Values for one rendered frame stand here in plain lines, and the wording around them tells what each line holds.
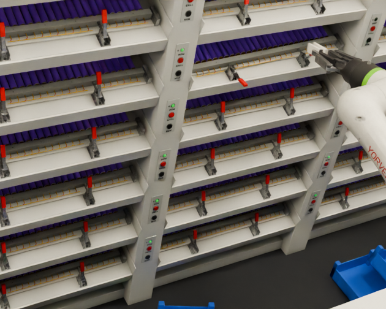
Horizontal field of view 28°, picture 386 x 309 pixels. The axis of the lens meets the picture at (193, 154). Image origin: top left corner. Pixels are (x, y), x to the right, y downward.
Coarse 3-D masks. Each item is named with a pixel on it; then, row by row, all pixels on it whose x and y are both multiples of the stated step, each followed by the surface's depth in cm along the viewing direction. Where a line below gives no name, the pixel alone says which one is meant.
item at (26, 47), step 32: (64, 0) 203; (96, 0) 205; (128, 0) 208; (0, 32) 184; (32, 32) 194; (64, 32) 198; (96, 32) 200; (128, 32) 204; (160, 32) 208; (0, 64) 187; (32, 64) 192; (64, 64) 197
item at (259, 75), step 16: (336, 32) 254; (352, 48) 248; (240, 64) 236; (272, 64) 240; (288, 64) 242; (192, 80) 220; (208, 80) 228; (224, 80) 230; (256, 80) 235; (272, 80) 240; (192, 96) 227
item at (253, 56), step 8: (312, 40) 247; (320, 40) 248; (328, 40) 250; (272, 48) 240; (280, 48) 241; (288, 48) 242; (296, 48) 244; (304, 48) 246; (328, 48) 250; (232, 56) 233; (240, 56) 234; (248, 56) 235; (256, 56) 236; (264, 56) 239; (272, 56) 241; (200, 64) 227; (208, 64) 228; (216, 64) 229; (224, 64) 231; (232, 64) 234; (192, 72) 227; (216, 72) 230
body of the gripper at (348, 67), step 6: (342, 60) 227; (354, 60) 221; (360, 60) 221; (336, 66) 223; (342, 66) 223; (348, 66) 220; (354, 66) 219; (336, 72) 223; (342, 72) 222; (348, 72) 220; (348, 78) 220
